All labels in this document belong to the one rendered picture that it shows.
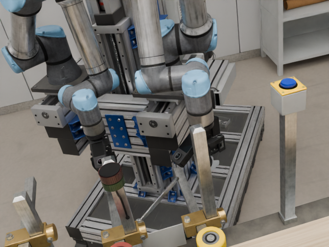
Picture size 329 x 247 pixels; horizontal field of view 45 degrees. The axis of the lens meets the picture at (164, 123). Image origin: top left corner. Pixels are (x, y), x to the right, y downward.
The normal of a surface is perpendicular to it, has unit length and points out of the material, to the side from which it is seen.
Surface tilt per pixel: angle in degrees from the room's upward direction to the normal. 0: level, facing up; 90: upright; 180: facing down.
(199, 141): 90
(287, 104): 90
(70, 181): 0
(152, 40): 71
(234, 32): 90
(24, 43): 127
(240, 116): 0
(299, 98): 90
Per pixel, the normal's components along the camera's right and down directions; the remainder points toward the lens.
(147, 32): -0.04, 0.23
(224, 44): 0.15, 0.54
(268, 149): -0.17, -0.81
